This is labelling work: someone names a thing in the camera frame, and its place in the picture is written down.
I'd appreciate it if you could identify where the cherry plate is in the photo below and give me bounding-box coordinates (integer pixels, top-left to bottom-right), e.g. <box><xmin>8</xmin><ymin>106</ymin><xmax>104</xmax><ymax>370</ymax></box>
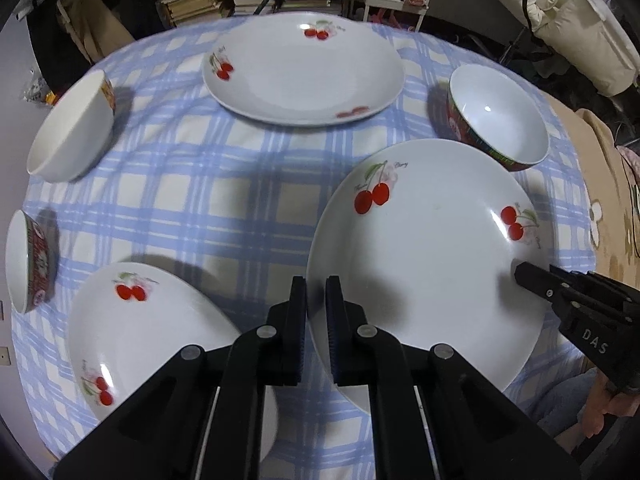
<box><xmin>201</xmin><ymin>12</ymin><xmax>406</xmax><ymax>127</ymax></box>
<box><xmin>306</xmin><ymin>139</ymin><xmax>549</xmax><ymax>389</ymax></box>
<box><xmin>67</xmin><ymin>261</ymin><xmax>279</xmax><ymax>463</ymax></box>

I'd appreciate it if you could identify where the beige flower blanket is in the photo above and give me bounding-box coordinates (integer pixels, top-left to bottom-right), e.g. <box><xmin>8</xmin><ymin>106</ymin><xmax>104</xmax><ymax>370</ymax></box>
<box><xmin>546</xmin><ymin>96</ymin><xmax>639</xmax><ymax>288</ymax></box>

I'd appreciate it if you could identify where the cream recliner chair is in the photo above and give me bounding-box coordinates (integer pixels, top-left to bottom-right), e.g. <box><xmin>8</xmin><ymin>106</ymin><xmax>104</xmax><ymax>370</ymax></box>
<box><xmin>406</xmin><ymin>0</ymin><xmax>640</xmax><ymax>99</ymax></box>

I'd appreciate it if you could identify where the person's right hand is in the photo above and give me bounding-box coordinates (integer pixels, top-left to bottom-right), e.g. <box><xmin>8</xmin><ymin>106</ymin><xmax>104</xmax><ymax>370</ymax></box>
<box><xmin>582</xmin><ymin>370</ymin><xmax>639</xmax><ymax>438</ymax></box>

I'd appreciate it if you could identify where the white bowl cat pattern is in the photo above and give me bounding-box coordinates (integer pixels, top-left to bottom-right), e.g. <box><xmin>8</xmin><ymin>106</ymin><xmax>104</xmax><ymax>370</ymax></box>
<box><xmin>26</xmin><ymin>70</ymin><xmax>116</xmax><ymax>183</ymax></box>

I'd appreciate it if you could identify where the red patterned bowl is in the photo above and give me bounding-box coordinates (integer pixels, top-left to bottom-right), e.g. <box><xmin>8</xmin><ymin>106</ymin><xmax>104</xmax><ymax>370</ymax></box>
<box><xmin>447</xmin><ymin>64</ymin><xmax>550</xmax><ymax>171</ymax></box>
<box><xmin>6</xmin><ymin>209</ymin><xmax>52</xmax><ymax>314</ymax></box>

